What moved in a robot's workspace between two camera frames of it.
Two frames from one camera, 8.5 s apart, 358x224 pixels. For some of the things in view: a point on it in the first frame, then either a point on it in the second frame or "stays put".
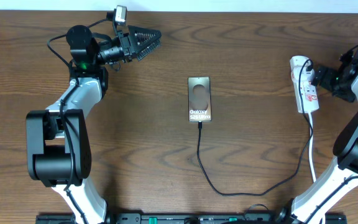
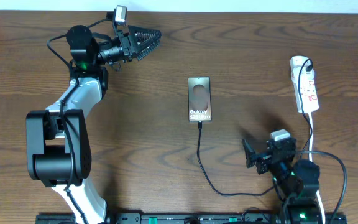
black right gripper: x=327 y=82 → x=250 y=155
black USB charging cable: x=199 y=126 stays put
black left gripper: x=127 y=46 stays put
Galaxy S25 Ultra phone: x=199 y=99 stays put
